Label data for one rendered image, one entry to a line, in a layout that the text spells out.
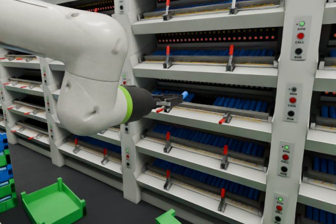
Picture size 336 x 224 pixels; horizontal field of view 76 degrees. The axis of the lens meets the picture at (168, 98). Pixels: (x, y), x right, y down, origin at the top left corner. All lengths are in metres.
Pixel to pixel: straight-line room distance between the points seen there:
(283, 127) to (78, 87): 0.63
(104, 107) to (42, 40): 0.15
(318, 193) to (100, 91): 0.75
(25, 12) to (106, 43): 0.13
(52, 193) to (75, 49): 1.18
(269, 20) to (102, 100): 0.57
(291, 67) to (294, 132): 0.20
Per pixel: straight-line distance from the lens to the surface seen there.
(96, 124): 0.42
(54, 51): 0.41
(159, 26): 0.94
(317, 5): 0.77
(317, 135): 0.82
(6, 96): 2.25
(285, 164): 0.84
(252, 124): 0.83
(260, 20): 0.79
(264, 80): 0.78
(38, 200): 1.47
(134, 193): 1.26
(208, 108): 0.89
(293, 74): 0.76
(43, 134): 1.93
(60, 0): 1.45
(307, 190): 0.90
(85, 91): 0.40
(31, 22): 0.41
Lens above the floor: 0.79
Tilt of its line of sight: 12 degrees down
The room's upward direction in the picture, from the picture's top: straight up
